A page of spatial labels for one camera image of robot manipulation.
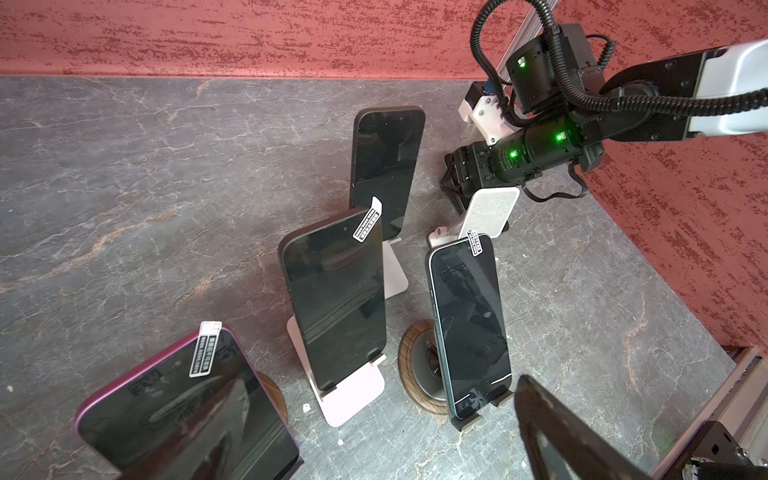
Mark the right corner aluminium post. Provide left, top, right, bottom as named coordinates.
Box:
left=497, top=7, right=542, bottom=81

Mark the aluminium frame rail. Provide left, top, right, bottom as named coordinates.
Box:
left=651, top=348, right=767, bottom=479

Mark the grey stand wooden base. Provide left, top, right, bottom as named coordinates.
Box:
left=398, top=319, right=481, bottom=432

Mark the purple case phone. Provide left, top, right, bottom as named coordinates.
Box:
left=74, top=327, right=303, bottom=479

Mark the round wooden stand left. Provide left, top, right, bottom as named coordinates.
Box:
left=256, top=371, right=288, bottom=424

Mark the black phone on white stand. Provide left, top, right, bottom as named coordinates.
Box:
left=278, top=207, right=387, bottom=393

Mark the rear black phone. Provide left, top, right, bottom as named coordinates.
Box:
left=349, top=106, right=426, bottom=241

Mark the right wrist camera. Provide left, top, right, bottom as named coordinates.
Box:
left=458, top=81, right=514, bottom=146

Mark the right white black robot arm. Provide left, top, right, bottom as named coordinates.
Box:
left=440, top=1, right=767, bottom=211

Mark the silver edged phone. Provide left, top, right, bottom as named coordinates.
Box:
left=426, top=231, right=512, bottom=420

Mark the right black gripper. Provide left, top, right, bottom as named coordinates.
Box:
left=440, top=119, right=604, bottom=212

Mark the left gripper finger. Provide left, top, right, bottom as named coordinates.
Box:
left=514, top=375, right=649, bottom=479

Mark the white phone stand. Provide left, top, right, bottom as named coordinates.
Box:
left=286, top=316, right=386, bottom=428
left=427, top=187, right=521, bottom=248
left=382, top=241, right=409, bottom=299

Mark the white phone stand front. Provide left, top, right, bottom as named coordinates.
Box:
left=286, top=316, right=386, bottom=428

